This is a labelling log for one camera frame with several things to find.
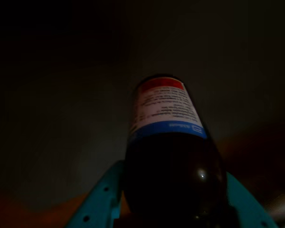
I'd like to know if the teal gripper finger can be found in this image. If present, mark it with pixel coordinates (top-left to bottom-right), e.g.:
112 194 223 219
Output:
227 172 278 228
68 160 125 228

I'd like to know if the brown syrup bottle green cap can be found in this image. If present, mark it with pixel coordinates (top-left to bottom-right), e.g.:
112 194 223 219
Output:
123 75 228 228

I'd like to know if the grey woven mat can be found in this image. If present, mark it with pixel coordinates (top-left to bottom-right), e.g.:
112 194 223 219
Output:
0 0 285 209

